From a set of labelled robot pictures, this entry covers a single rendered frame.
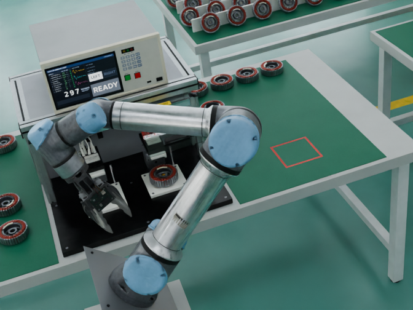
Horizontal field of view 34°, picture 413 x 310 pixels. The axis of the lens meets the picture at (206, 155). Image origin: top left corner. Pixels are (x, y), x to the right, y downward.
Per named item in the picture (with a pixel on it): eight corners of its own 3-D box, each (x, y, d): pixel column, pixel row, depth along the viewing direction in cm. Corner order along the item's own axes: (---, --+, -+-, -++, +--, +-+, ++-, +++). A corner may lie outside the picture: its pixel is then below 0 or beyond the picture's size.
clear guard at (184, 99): (214, 138, 238) (212, 124, 235) (150, 158, 234) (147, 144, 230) (187, 98, 264) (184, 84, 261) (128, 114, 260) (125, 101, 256)
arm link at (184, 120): (265, 101, 180) (89, 88, 186) (263, 109, 169) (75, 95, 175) (262, 143, 183) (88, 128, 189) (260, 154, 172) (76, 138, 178)
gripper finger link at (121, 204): (135, 222, 182) (109, 205, 178) (129, 215, 187) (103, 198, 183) (142, 212, 182) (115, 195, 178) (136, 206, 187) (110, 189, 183)
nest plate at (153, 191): (188, 186, 256) (188, 184, 255) (151, 198, 253) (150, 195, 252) (177, 166, 268) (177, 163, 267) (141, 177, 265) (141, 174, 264)
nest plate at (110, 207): (128, 205, 251) (127, 203, 251) (89, 218, 248) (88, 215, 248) (119, 184, 263) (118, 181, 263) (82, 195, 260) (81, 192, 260)
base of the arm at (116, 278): (157, 314, 191) (174, 288, 188) (109, 297, 185) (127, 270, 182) (151, 282, 204) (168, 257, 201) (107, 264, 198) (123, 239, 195)
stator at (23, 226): (35, 234, 248) (32, 226, 246) (8, 250, 242) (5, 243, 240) (19, 221, 255) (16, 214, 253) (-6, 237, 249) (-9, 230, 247)
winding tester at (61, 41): (168, 83, 253) (159, 33, 241) (55, 114, 245) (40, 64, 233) (142, 43, 284) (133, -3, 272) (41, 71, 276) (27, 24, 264)
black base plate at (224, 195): (233, 203, 248) (232, 198, 247) (63, 258, 236) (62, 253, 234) (193, 140, 286) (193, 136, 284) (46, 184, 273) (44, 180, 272)
